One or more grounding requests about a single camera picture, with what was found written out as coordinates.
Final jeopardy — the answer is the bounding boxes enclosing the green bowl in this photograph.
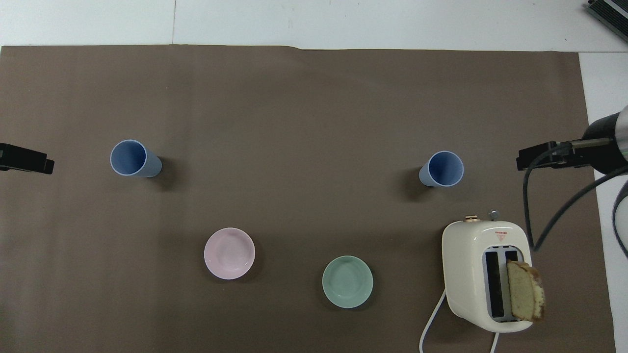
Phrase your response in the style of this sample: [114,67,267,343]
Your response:
[322,255,374,309]

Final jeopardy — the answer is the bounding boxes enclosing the white power cable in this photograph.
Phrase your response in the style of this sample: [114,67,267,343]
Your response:
[419,288,500,353]

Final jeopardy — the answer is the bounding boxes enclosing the black stand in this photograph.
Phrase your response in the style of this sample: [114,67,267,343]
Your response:
[586,0,628,29]

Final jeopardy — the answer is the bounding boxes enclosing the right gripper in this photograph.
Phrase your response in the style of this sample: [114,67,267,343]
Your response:
[558,112,628,175]

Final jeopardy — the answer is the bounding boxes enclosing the bread slice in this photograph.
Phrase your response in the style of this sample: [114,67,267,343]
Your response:
[507,260,546,323]

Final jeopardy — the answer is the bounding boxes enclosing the black cable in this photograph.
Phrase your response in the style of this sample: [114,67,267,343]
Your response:
[523,142,628,253]

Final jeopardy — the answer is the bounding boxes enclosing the pink bowl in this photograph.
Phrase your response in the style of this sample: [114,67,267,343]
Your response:
[204,227,256,280]

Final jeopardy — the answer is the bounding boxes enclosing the blue cup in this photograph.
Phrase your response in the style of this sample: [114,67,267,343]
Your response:
[419,151,465,188]
[110,140,162,178]

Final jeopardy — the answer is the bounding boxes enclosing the cream white toaster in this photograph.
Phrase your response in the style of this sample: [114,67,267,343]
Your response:
[442,210,535,334]

